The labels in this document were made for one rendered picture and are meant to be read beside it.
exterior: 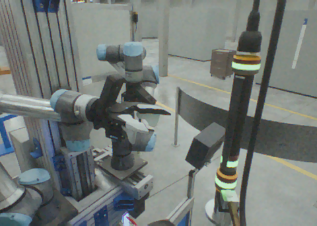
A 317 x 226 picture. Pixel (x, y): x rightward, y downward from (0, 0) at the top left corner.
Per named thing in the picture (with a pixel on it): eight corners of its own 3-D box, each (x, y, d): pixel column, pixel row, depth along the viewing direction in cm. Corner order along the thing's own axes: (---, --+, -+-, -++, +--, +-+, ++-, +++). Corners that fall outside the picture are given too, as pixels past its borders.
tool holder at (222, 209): (242, 236, 45) (250, 202, 41) (208, 234, 46) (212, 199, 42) (231, 203, 54) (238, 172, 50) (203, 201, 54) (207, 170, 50)
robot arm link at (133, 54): (144, 41, 89) (140, 43, 81) (144, 67, 94) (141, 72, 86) (125, 41, 90) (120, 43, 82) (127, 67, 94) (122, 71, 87)
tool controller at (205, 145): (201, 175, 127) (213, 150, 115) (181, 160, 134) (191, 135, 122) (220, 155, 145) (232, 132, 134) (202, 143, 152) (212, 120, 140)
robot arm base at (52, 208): (20, 213, 100) (15, 197, 96) (52, 195, 111) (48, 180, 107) (34, 232, 91) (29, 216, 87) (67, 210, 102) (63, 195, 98)
